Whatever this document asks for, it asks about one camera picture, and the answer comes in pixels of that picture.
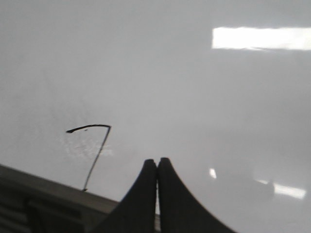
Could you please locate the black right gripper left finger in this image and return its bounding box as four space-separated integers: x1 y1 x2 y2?
92 159 157 233

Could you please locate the white whiteboard with metal frame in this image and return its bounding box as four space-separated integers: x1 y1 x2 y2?
0 0 311 233

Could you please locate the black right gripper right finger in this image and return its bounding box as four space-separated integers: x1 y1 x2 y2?
157 158 234 233

